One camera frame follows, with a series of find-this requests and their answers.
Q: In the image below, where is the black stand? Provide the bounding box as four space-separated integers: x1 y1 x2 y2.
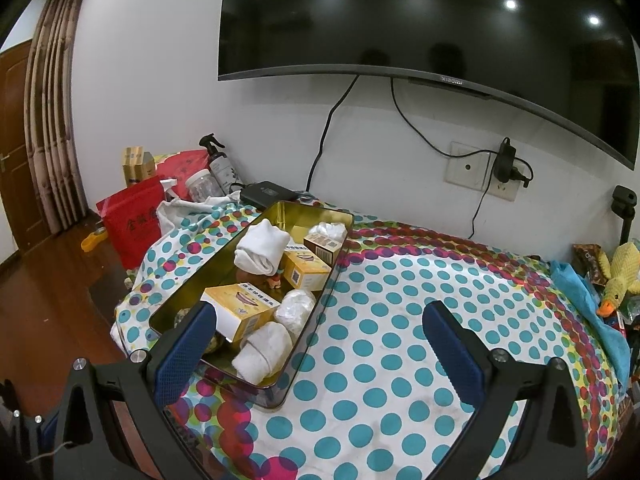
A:
612 185 636 246

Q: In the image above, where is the thin adapter cable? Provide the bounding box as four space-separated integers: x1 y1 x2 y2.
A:
467 157 535 241

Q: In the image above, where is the yellow plastic item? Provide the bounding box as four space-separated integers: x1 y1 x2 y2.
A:
81 227 108 252

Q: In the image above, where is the large yellow white carton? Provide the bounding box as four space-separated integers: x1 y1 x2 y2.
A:
201 282 280 343

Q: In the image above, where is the small yellow smile-print carton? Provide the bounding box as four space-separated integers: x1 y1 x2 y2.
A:
281 250 332 293

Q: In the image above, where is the white towel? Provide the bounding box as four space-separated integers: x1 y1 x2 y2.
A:
234 220 292 276
231 321 294 386

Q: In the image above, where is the clear plastic jar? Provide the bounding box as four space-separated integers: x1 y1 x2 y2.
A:
186 168 223 203

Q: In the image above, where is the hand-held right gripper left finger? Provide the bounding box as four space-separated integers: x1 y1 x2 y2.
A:
52 301 218 480

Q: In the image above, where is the brown striped curtain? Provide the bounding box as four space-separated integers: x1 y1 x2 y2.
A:
24 0 96 236

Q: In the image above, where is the yellow duck plush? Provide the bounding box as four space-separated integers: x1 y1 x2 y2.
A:
596 242 640 317

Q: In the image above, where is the black television cable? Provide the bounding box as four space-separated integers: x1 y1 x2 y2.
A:
305 75 360 195

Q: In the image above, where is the red plastic bag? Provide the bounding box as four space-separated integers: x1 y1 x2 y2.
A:
155 150 211 201

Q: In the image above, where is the gold tin box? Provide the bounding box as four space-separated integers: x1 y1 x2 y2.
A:
148 200 355 406

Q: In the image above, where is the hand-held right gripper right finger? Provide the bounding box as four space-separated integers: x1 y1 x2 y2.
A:
421 299 588 480

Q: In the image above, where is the white stuffed plastic bag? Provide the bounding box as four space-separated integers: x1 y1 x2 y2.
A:
274 287 317 336
307 220 348 243

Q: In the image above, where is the polka dot cloth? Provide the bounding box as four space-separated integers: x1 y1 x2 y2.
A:
111 197 626 480

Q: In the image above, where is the red paper gift bag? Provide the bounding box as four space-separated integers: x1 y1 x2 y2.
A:
96 177 168 270

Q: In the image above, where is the black set-top box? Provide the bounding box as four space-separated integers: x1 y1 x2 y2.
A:
240 181 298 211

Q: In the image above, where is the blue cloth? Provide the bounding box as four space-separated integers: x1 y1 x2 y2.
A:
550 260 633 376

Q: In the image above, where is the beige wall socket plate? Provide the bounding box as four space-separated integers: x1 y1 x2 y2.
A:
446 141 521 203

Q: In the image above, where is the grey television cable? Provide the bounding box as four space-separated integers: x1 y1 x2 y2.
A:
390 79 503 158

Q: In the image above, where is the small tan carton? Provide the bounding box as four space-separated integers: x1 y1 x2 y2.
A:
303 232 343 263

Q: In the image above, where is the brown snack packet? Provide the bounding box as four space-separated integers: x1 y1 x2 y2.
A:
572 243 608 286

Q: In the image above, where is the brown wooden door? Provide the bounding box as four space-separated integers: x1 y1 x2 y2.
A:
0 40 51 256

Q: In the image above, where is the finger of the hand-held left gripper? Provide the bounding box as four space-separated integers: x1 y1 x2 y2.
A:
12 407 60 480

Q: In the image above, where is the tall cardboard box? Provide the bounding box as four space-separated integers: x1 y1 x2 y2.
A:
122 146 146 188

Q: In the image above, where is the black power adapter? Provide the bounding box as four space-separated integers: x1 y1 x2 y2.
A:
495 137 533 188

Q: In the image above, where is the spray bottle with black trigger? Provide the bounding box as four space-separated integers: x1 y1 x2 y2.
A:
199 133 243 193

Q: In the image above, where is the wall-mounted black television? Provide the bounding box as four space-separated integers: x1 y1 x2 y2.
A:
217 0 640 171

